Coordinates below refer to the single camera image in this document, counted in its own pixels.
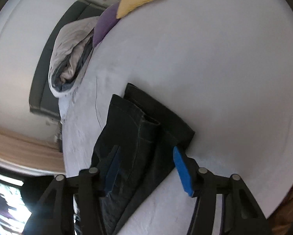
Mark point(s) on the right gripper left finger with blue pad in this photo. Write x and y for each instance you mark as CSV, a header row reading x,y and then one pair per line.
x,y
111,175

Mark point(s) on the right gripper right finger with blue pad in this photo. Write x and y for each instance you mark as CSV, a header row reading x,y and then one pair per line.
x,y
187,169

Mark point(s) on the black denim pants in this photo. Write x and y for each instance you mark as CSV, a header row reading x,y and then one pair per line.
x,y
147,133

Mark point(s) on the dark grey headboard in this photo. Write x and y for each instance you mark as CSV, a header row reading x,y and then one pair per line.
x,y
41,100

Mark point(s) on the beige curtain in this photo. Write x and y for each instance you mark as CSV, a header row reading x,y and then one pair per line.
x,y
26,154

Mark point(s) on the white bed sheet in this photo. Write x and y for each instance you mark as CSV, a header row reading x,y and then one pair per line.
x,y
224,66

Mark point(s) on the grey white crumpled duvet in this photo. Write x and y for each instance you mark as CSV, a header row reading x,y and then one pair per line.
x,y
70,56

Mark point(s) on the purple pillow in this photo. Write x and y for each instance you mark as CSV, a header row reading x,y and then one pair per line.
x,y
107,20

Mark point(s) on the window with dark frame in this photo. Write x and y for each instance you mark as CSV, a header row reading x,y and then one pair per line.
x,y
13,212

